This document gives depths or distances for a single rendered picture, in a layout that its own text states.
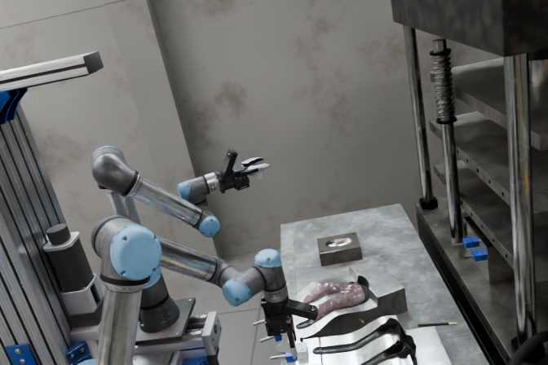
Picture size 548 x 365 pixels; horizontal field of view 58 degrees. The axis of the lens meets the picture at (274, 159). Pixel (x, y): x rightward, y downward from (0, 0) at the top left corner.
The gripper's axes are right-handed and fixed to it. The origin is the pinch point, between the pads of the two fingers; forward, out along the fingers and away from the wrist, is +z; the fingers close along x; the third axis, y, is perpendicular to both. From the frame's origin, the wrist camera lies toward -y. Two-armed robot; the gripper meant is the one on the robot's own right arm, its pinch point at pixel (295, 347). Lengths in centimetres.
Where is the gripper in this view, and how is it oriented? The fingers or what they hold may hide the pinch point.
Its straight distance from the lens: 167.9
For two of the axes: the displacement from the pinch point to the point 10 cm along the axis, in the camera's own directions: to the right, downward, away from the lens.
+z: 2.0, 9.2, 3.3
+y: -9.8, 1.9, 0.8
